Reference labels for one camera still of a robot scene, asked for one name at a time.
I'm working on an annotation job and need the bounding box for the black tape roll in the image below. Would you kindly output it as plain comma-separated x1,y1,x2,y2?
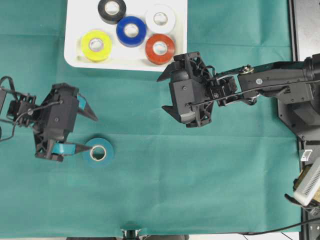
97,0,127,25

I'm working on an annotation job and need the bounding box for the white perforated electronics box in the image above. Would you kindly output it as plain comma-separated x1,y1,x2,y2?
293,157,320,206

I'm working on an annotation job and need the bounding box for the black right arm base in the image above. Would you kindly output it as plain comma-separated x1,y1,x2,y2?
277,85,320,141

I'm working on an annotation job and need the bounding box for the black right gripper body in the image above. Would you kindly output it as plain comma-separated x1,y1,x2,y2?
173,52,237,127

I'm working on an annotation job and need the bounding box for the blue tape roll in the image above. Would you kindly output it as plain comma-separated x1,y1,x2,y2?
116,16,147,48

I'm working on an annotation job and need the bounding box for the teal tape roll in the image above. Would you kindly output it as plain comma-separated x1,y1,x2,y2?
82,137,115,169

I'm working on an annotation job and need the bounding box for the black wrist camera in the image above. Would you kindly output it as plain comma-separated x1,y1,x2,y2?
38,83,79,142
169,69,204,128

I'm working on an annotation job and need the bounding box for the yellow tape roll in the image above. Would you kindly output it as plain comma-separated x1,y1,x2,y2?
80,30,112,62

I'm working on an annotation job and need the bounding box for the white plastic tray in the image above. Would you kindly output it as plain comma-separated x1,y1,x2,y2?
64,0,188,72

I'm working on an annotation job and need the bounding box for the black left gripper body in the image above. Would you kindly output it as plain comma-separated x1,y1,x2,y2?
32,83,79,162

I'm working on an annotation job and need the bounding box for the green table cloth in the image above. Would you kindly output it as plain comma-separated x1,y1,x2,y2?
0,0,301,238

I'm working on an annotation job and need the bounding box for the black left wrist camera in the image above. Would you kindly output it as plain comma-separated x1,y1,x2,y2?
38,83,79,142

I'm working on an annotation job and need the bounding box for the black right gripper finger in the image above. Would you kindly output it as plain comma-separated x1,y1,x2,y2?
156,62,175,82
162,105,181,123

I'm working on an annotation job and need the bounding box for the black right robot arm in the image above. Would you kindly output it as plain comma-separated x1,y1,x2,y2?
157,51,320,128

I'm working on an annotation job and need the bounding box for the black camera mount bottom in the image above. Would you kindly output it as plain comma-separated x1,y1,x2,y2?
121,228,141,240

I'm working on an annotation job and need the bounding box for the red tape roll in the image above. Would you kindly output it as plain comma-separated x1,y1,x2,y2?
145,33,176,65

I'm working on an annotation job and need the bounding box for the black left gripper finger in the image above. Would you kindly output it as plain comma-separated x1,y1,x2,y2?
52,142,91,157
76,93,98,122

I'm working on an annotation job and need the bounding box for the white tape roll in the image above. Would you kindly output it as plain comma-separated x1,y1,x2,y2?
145,4,176,34

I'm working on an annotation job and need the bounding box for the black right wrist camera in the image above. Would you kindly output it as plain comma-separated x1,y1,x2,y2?
169,69,204,128

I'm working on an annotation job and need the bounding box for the black cable bottom right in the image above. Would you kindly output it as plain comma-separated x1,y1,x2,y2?
239,216,320,236

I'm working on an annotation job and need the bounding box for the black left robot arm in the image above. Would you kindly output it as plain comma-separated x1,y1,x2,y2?
0,76,98,162

